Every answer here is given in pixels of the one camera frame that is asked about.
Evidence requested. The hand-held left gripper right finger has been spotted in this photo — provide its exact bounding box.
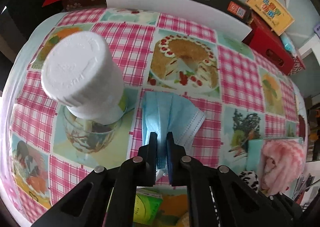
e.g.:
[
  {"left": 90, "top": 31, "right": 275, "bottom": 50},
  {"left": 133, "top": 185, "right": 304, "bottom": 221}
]
[{"left": 166, "top": 131, "right": 304, "bottom": 227}]

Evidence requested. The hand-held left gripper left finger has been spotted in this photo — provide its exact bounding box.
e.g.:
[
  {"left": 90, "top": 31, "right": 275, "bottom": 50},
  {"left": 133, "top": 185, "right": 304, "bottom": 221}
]
[{"left": 31, "top": 132, "right": 158, "bottom": 227}]

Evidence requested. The blue face mask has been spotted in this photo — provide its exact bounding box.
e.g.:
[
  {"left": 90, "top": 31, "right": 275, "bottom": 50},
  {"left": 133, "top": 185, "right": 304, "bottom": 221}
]
[{"left": 141, "top": 91, "right": 207, "bottom": 177}]

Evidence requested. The pale teal box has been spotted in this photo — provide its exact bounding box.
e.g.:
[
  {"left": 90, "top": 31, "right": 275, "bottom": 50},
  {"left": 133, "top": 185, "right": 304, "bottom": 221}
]
[{"left": 246, "top": 137, "right": 305, "bottom": 202}]

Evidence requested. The pink striped fluffy cloth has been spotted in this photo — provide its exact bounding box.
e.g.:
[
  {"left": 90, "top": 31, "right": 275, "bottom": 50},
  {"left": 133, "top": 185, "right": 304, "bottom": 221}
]
[{"left": 260, "top": 139, "right": 305, "bottom": 196}]

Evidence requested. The green tissue packet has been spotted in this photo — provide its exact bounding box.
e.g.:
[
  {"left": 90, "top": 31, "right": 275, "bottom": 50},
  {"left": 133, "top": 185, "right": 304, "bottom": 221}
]
[{"left": 134, "top": 188, "right": 163, "bottom": 225}]

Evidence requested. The leopard print cloth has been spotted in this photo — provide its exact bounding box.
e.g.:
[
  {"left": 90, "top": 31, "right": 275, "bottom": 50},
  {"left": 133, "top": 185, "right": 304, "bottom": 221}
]
[{"left": 239, "top": 171, "right": 262, "bottom": 192}]

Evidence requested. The white pill bottle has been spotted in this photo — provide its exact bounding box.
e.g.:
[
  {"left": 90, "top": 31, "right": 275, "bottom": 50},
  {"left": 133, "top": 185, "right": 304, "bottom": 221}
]
[{"left": 41, "top": 31, "right": 135, "bottom": 125}]

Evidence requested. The cluttered shelf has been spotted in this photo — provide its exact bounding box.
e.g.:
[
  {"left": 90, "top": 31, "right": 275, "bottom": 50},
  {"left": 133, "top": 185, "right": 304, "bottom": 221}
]
[{"left": 304, "top": 97, "right": 320, "bottom": 162}]

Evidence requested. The red cardboard box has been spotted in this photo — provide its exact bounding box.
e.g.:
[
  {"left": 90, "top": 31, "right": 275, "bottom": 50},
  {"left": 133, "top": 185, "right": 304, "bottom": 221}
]
[{"left": 242, "top": 20, "right": 302, "bottom": 76}]

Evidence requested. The white foam board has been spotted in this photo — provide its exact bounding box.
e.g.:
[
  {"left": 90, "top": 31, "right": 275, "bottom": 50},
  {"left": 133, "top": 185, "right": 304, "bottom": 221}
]
[{"left": 105, "top": 0, "right": 253, "bottom": 42}]

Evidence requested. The red patterned gift bag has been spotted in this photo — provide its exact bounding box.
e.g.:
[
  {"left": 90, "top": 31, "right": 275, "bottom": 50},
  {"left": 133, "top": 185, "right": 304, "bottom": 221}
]
[{"left": 290, "top": 54, "right": 306, "bottom": 76}]

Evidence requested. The light teal packet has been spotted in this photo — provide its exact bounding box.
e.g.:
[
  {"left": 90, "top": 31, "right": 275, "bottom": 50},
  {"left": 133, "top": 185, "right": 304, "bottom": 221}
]
[{"left": 280, "top": 34, "right": 296, "bottom": 53}]

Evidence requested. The yellow wooden toy box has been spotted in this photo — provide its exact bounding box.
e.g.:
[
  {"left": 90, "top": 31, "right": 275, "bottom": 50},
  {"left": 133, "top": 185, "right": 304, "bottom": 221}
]
[{"left": 245, "top": 0, "right": 295, "bottom": 36}]

